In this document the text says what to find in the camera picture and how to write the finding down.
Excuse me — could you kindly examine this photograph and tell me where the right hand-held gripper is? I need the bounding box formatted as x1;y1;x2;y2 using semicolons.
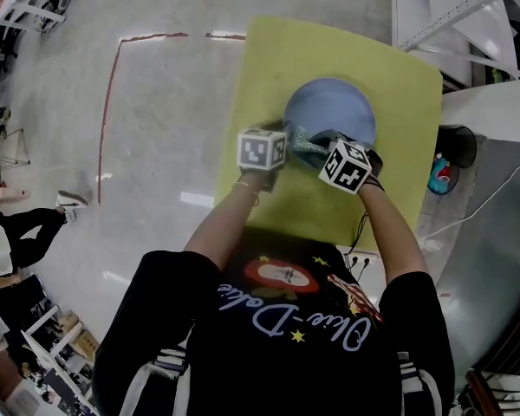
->
308;128;383;196

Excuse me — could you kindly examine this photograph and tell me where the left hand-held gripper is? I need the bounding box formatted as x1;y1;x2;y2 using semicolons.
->
235;119;294;193

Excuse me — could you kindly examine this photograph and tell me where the blue round plate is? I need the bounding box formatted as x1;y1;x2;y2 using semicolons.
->
283;77;378;152

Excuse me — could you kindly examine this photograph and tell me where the person's right forearm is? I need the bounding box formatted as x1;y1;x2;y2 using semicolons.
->
356;176;430;286

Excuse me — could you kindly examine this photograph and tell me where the person's left forearm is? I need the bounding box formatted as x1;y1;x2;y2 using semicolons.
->
183;171;272;272

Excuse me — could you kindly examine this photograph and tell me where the colourful toy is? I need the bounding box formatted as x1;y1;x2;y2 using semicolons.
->
426;153;460;196

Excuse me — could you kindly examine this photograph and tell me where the white power strip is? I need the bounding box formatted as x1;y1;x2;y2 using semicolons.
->
341;252;380;270

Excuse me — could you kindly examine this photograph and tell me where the yellow-green table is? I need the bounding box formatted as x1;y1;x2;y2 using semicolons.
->
213;15;444;250

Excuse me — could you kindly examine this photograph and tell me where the black waste bin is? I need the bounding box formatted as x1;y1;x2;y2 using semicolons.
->
435;125;478;169

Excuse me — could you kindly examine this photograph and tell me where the person's black printed shirt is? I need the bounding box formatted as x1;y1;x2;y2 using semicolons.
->
91;227;456;416

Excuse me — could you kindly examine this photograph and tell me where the white metal rack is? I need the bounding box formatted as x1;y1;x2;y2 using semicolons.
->
389;0;520;81

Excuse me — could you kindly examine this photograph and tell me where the thin wrist bracelet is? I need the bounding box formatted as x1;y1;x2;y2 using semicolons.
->
231;180;261;207

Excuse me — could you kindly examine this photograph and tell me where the black cable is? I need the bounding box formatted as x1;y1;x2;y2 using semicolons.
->
343;208;370;257

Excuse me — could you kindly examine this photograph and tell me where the white cable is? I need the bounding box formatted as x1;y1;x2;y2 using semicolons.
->
415;141;520;240

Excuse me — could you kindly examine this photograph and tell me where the white shelf frame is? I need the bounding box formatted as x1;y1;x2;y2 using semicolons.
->
0;0;86;34

